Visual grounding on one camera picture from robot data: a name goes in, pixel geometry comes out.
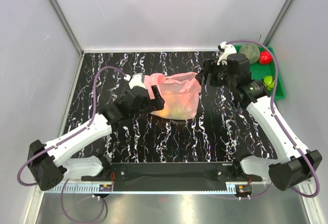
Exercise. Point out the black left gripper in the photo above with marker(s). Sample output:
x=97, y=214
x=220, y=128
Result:
x=158, y=99

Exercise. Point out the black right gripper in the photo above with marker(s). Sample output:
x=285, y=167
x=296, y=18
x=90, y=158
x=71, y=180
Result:
x=210, y=67

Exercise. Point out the pink plastic bag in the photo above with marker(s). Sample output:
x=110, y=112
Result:
x=180, y=92

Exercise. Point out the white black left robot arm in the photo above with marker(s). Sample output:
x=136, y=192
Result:
x=51, y=163

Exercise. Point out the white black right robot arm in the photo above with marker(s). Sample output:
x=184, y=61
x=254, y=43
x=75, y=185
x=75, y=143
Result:
x=276, y=131

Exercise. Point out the green cracked ball fruit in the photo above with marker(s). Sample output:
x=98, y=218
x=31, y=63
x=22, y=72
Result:
x=269, y=82

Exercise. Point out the grey green melon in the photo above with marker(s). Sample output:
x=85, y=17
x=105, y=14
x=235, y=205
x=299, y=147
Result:
x=251, y=51

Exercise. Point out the green plastic tray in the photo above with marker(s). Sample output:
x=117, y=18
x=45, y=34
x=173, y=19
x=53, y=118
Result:
x=260, y=71

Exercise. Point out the red apple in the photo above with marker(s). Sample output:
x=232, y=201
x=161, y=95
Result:
x=265, y=58

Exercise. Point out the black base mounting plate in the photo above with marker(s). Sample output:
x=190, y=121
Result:
x=172, y=177

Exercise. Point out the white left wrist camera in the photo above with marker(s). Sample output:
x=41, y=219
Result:
x=136, y=80

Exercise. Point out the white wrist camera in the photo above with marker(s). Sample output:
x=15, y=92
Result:
x=136, y=80
x=225, y=50

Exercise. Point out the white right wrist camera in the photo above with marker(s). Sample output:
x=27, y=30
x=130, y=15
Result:
x=225, y=50

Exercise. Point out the aluminium rail frame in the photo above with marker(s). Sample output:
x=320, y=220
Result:
x=238, y=192

